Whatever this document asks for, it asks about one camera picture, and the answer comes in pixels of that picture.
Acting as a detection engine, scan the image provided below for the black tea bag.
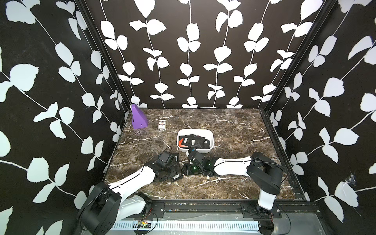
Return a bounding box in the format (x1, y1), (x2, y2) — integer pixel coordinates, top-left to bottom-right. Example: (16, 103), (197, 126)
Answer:
(183, 134), (210, 149)

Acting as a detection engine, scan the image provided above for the red label dark tea bag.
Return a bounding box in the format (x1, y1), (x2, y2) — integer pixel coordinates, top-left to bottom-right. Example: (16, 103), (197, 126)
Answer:
(178, 138), (188, 148)

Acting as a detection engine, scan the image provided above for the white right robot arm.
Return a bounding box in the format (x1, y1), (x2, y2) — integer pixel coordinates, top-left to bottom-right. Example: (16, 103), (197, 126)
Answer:
(182, 149), (286, 211)

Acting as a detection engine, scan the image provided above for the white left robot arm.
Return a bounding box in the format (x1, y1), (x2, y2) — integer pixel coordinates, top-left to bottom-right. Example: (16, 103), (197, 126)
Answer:
(77, 150), (183, 235)

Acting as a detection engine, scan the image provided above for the white plastic storage box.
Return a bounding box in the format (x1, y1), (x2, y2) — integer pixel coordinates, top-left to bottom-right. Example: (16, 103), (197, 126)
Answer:
(176, 129), (214, 153)

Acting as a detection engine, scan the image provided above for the small white card box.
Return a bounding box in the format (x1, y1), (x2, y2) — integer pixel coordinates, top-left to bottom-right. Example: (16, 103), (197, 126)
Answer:
(158, 119), (166, 132)

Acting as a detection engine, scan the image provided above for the purple wedge block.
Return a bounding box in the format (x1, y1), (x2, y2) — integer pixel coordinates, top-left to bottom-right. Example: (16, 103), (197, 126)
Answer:
(131, 104), (148, 130)

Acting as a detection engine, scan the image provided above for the white perforated strip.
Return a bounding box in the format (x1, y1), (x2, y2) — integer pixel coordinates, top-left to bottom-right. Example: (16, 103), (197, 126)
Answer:
(111, 220), (260, 233)

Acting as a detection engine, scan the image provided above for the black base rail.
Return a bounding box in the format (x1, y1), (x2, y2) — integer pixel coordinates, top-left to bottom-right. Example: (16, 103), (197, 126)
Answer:
(141, 199), (319, 220)

